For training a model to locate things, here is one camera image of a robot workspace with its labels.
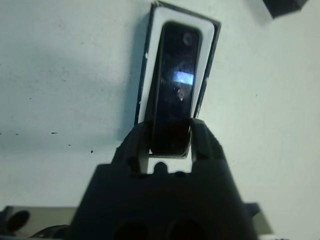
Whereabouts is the black glossy box lid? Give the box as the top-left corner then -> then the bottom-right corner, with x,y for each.
262,0 -> 311,19

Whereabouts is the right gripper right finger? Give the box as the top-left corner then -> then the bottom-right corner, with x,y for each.
189,118 -> 225,165

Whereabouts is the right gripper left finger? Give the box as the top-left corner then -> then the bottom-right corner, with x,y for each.
113,119 -> 153,177

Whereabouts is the black slim camera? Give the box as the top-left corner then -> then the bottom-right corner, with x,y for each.
149,21 -> 203,157

